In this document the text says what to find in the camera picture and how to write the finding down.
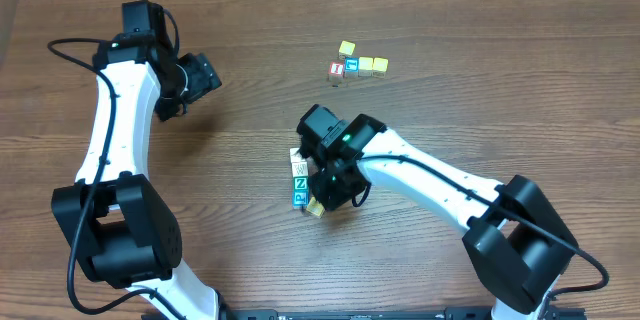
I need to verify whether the green Z block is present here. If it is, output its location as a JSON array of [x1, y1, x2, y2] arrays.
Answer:
[[293, 176, 309, 192]]

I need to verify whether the blue P block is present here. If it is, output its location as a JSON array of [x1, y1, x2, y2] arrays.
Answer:
[[292, 190, 310, 209]]

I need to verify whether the white patterned block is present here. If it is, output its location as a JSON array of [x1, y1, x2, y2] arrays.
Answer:
[[291, 161, 309, 178]]

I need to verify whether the plain white wooden block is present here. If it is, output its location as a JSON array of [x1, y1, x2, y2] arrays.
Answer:
[[289, 148, 306, 163]]

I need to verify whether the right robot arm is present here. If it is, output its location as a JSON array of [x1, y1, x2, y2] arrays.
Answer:
[[297, 105, 578, 319]]

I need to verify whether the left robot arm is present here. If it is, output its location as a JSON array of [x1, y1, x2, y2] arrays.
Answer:
[[51, 0, 229, 319]]

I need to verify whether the red letter block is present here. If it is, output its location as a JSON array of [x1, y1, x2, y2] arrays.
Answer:
[[328, 62, 344, 85]]

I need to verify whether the blue letter block in row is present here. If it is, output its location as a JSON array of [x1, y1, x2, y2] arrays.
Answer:
[[343, 57, 359, 78]]

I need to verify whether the yellow block middle row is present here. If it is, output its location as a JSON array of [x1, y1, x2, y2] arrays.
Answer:
[[358, 57, 374, 77]]

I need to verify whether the yellow block row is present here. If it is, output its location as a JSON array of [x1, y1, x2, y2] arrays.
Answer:
[[372, 57, 389, 78], [358, 57, 374, 77]]

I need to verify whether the yellow block right row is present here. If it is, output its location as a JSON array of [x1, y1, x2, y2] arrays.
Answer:
[[372, 57, 389, 78]]

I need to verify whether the yellow block top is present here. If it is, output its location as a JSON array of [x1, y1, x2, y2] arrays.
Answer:
[[338, 40, 356, 60]]

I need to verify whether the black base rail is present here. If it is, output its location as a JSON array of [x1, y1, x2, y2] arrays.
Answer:
[[219, 307, 589, 320]]

